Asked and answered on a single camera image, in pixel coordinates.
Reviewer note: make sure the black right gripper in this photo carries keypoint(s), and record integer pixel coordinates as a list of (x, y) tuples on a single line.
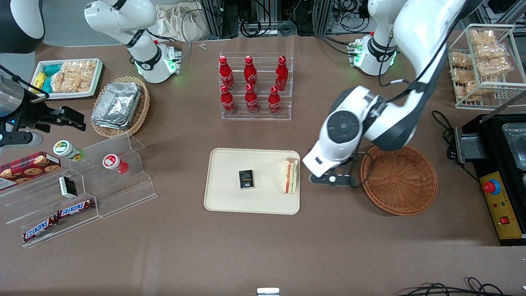
[(33, 115)]

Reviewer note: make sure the triangular sandwich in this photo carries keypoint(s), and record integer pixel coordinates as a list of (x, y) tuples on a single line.
[(289, 176)]

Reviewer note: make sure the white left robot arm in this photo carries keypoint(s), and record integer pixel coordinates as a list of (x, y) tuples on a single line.
[(423, 33)]

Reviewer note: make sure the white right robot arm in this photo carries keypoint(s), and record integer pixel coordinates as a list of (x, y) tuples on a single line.
[(123, 16)]

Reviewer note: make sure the white rectangular snack tray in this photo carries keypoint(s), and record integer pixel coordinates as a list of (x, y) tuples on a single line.
[(96, 82)]

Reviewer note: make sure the brown round wicker basket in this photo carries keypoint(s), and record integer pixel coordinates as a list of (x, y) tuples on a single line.
[(394, 185)]

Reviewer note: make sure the light oval wicker basket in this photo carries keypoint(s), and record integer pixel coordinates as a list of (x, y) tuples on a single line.
[(141, 111)]

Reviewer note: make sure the beige plastic serving tray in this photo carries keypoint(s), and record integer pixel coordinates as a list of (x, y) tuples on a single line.
[(230, 197)]

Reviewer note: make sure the rice cracker snack pack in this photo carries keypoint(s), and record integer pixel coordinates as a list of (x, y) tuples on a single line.
[(80, 68), (65, 84)]

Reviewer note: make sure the green-lidded cup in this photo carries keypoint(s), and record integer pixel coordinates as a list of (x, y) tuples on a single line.
[(65, 149)]

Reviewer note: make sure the teal snack packet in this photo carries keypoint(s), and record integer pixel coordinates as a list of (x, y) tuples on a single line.
[(47, 85), (52, 69)]

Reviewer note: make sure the yellow snack packet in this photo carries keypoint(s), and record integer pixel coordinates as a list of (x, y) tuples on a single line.
[(40, 80)]

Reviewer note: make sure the aluminium foil container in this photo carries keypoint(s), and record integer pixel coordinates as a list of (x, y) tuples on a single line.
[(117, 105)]

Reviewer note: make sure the red-lidded cup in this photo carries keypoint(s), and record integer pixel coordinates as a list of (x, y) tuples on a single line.
[(111, 162)]

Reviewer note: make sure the red cookie box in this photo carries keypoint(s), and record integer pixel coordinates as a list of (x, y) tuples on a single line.
[(24, 168)]

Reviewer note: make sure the small black white box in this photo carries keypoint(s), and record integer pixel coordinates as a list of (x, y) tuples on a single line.
[(68, 187)]

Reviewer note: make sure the small black card box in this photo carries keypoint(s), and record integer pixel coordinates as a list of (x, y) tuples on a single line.
[(246, 179)]

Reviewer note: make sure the Snickers chocolate bar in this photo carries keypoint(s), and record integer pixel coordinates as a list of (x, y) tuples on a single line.
[(76, 208), (40, 229)]

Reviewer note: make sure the clear acrylic step shelf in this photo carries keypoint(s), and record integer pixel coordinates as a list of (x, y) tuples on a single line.
[(123, 193)]

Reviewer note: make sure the red cola bottle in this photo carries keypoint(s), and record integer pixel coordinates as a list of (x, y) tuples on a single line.
[(250, 74), (226, 74), (251, 102), (227, 102), (282, 74), (274, 103)]

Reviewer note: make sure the small white device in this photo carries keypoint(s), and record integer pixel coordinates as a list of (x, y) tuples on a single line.
[(268, 292)]

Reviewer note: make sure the clear acrylic bottle rack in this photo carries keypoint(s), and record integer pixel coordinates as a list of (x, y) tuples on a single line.
[(263, 61)]

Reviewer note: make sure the white cloth bag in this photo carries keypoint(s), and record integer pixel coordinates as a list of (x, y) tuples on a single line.
[(185, 22)]

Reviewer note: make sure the black countertop appliance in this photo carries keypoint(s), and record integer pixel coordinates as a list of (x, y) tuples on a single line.
[(489, 139)]

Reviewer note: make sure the bagged cracker pack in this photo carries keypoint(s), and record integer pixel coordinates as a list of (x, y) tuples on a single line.
[(494, 67), (490, 51), (483, 38), (467, 90), (461, 60), (463, 75)]

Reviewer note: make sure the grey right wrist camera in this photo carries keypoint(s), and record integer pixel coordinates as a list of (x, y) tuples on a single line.
[(20, 139)]

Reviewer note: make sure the aluminium frame equipment rack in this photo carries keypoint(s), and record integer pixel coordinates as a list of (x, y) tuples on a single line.
[(211, 16)]

